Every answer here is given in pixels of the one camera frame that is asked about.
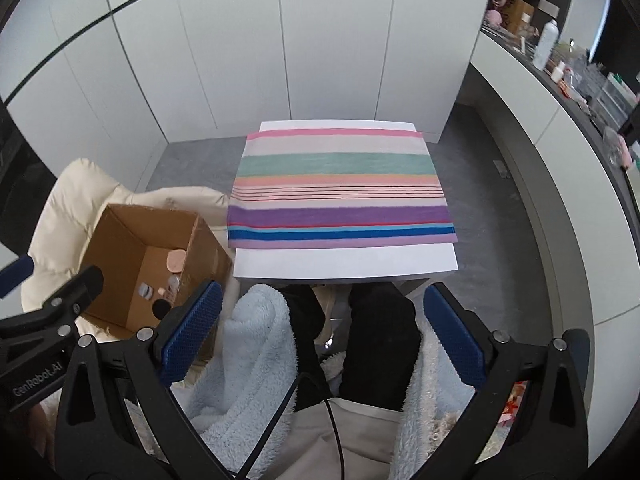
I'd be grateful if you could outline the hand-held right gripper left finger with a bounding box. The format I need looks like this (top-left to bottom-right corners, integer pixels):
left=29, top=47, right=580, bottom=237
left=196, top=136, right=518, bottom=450
left=54, top=280, right=225, bottom=480

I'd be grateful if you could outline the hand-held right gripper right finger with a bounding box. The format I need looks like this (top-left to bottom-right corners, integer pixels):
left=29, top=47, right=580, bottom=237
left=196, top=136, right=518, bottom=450
left=423, top=281, right=592, bottom=480

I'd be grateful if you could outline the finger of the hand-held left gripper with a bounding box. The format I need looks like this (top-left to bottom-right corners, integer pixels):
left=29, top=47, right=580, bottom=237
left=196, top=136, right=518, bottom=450
left=42, top=265, right=104, bottom=322
left=0, top=254, right=35, bottom=300

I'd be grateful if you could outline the brown cardboard box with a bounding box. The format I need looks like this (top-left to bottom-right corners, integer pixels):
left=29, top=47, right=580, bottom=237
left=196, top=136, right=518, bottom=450
left=80, top=203, right=235, bottom=363

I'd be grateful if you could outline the light blue fleece blanket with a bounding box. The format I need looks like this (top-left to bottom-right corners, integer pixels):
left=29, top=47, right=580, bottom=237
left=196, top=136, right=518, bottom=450
left=187, top=284, right=501, bottom=480

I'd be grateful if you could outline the person's right leg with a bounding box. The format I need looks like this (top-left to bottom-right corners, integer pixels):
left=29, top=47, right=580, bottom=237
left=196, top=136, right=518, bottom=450
left=340, top=285, right=422, bottom=411

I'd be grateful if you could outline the person's leg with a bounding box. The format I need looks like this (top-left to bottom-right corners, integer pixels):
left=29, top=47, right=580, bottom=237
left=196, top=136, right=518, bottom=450
left=285, top=285, right=331, bottom=411
left=340, top=285, right=422, bottom=411

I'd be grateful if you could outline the dark glass panel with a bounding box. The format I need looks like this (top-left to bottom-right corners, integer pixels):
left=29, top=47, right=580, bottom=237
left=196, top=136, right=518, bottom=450
left=0, top=105, right=56, bottom=256

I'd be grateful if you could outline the person's left leg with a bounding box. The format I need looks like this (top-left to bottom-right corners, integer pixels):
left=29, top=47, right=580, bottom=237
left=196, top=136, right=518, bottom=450
left=285, top=285, right=331, bottom=411

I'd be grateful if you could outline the white table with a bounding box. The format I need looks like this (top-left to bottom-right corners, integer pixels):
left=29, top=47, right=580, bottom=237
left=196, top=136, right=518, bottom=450
left=232, top=120, right=460, bottom=281

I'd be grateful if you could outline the beige cloth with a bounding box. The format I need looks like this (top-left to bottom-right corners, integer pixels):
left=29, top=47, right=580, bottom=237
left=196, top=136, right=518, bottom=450
left=265, top=397, right=401, bottom=480

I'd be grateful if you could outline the striped colourful towel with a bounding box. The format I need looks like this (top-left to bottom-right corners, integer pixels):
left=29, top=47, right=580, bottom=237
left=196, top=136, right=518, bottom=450
left=226, top=129, right=458, bottom=250

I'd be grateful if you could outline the white curved counter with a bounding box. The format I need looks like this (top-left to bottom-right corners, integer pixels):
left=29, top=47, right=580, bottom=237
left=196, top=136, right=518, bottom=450
left=467, top=25, right=640, bottom=331

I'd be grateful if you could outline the clear drawer organizer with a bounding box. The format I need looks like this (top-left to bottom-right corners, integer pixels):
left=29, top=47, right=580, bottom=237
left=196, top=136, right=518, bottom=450
left=592, top=72, right=638, bottom=131

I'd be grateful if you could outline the tall white bottle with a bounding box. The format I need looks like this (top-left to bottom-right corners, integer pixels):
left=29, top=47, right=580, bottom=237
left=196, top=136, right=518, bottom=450
left=531, top=20, right=560, bottom=72

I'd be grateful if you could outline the small brown carton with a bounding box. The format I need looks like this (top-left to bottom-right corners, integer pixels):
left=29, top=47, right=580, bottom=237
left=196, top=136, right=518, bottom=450
left=499, top=0, right=537, bottom=31

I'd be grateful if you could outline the black cable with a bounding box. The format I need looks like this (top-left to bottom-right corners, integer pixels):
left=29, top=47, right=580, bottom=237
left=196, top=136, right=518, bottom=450
left=235, top=370, right=348, bottom=480

